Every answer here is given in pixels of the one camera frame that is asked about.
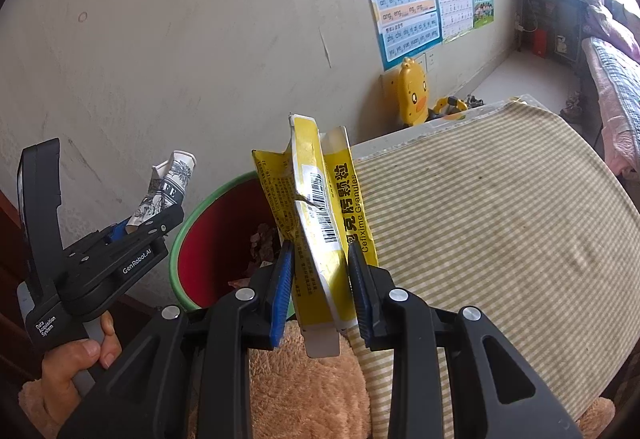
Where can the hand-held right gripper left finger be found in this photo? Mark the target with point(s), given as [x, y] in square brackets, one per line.
[282, 289]

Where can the yellow medicine box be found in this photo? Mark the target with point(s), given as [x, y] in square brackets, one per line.
[310, 199]

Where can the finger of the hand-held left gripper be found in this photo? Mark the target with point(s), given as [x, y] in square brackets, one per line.
[119, 231]

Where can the pair of shoes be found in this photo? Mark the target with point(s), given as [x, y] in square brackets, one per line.
[571, 105]

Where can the white wall socket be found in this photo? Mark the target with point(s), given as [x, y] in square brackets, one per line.
[427, 60]

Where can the red container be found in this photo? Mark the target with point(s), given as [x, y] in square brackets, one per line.
[539, 42]

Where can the yellow toy vehicle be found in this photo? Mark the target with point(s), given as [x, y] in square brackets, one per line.
[450, 108]

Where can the person's left hand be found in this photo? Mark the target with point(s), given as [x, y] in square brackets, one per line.
[65, 384]

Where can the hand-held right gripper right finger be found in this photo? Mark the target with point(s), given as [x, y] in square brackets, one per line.
[360, 294]

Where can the person's left forearm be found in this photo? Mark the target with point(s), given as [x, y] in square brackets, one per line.
[32, 409]

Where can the green bin with red inside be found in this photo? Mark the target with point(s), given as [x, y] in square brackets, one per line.
[220, 229]

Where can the yellow duck toy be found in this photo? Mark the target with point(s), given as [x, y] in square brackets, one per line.
[412, 94]

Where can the purple pillow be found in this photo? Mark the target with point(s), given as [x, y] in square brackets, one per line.
[600, 21]

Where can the paper ball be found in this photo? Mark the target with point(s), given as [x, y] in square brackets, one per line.
[262, 244]

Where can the small grey toy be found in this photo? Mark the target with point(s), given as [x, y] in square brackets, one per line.
[475, 100]

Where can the bed with checked cover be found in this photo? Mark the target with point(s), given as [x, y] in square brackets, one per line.
[617, 94]

